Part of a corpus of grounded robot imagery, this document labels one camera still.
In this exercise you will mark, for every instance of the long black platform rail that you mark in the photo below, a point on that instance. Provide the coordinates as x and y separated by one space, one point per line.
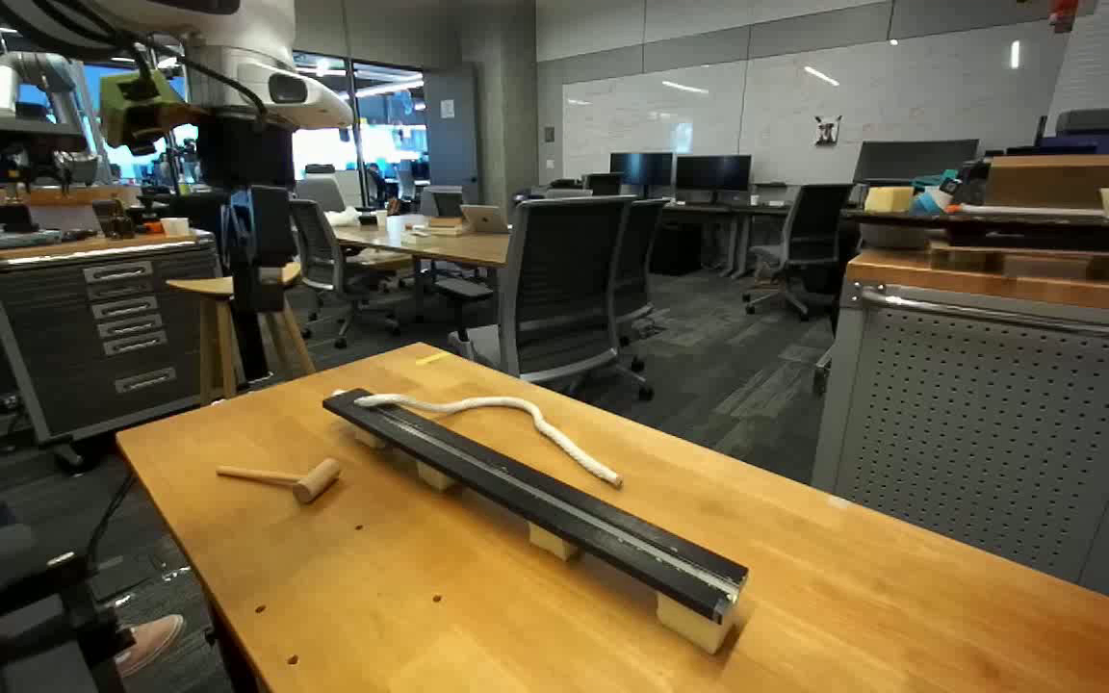
518 496

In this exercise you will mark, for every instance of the grey seat with black frame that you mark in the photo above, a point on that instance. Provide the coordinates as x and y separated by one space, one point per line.
1 592

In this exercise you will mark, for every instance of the small teal object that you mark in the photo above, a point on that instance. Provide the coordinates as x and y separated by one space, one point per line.
932 193

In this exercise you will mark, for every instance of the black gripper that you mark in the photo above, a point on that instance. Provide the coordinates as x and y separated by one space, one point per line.
248 148

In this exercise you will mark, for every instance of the person's pale shoe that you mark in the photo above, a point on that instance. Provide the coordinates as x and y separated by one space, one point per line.
151 641

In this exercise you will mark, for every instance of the wooden stool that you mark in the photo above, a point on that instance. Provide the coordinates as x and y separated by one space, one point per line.
201 293

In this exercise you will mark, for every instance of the grey drawer cabinet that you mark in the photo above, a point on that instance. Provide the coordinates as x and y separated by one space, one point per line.
97 342

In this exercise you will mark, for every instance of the small wooden mallet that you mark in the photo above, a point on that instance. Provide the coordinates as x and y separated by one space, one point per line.
312 480

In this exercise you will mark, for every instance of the long wooden office table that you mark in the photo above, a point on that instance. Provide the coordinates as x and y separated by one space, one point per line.
440 244

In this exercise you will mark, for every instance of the brown wooden box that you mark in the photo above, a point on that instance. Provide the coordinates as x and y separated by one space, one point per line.
1074 180

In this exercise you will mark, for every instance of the pale wooden support block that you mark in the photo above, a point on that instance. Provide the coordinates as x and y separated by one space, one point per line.
435 480
693 625
362 437
552 543

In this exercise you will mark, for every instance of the wide black computer monitor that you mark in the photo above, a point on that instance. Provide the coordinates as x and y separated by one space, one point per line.
914 160

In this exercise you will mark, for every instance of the large wall whiteboard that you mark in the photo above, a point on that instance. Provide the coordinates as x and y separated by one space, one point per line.
773 110

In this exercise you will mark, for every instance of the grey perforated metal cabinet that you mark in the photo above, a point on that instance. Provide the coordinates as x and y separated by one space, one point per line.
989 437

